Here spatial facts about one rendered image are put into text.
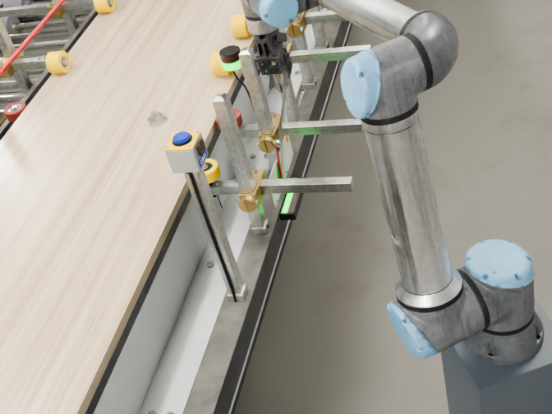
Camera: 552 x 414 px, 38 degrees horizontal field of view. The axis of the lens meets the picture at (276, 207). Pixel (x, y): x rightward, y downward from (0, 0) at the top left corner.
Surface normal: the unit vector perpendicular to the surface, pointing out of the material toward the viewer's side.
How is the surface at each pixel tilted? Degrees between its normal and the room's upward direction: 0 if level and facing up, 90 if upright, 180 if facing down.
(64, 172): 0
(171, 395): 0
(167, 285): 90
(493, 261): 5
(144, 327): 90
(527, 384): 90
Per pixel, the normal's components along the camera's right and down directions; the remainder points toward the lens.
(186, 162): -0.22, 0.66
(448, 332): 0.29, 0.40
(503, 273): -0.13, -0.80
